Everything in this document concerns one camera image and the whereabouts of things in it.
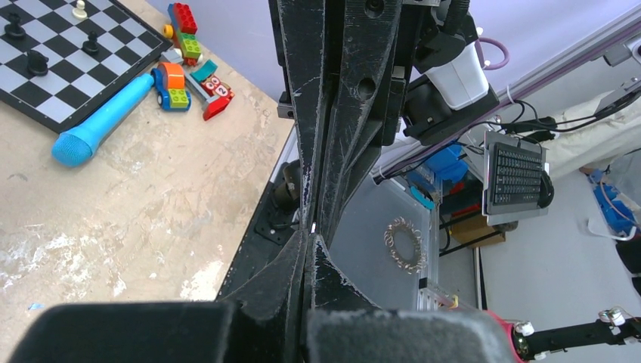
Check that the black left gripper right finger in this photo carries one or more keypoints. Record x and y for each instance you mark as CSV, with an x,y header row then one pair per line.
x,y
343,325

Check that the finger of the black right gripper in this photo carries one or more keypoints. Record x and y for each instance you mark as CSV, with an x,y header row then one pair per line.
x,y
367,33
302,26

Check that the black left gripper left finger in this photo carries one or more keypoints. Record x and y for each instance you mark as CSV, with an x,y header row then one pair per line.
x,y
259,322

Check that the red triangular block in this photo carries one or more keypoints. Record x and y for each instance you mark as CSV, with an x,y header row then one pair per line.
x,y
216,95

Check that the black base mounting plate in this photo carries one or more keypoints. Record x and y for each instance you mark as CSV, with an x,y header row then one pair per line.
x,y
273,222

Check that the red green toy block stack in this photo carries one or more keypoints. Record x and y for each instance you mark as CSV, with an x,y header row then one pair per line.
x,y
182,30

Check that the orange blue toy car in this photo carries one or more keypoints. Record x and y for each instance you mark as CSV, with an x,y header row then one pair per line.
x,y
170,84

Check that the black computer keyboard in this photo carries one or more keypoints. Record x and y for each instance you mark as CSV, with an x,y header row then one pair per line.
x,y
516,181

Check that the black chess pawn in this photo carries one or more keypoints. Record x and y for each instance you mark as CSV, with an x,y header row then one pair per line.
x,y
90,46

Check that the white chess piece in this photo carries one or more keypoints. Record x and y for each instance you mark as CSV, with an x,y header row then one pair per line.
x,y
79,11

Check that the black white chessboard mat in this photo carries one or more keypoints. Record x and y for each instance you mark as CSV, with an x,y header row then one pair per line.
x,y
76,84

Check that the light blue plastic cylinder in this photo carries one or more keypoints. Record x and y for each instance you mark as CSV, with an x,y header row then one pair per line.
x,y
80,143

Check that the black chess knight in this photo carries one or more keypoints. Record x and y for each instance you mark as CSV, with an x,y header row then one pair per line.
x,y
37,63

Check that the black chess piece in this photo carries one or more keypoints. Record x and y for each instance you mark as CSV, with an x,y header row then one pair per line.
x,y
14,29

